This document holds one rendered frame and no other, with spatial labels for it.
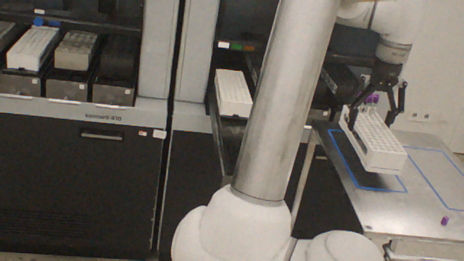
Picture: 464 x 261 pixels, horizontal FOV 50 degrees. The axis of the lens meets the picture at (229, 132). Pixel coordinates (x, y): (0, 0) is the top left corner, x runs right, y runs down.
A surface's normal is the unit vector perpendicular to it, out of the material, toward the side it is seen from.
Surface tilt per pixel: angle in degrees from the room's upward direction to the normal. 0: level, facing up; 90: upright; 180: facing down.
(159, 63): 90
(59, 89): 90
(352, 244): 6
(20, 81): 90
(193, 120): 90
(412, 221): 0
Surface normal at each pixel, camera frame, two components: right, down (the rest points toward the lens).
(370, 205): 0.16, -0.88
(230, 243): -0.31, 0.04
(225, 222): -0.51, -0.11
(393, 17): -0.43, 0.33
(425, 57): 0.09, 0.46
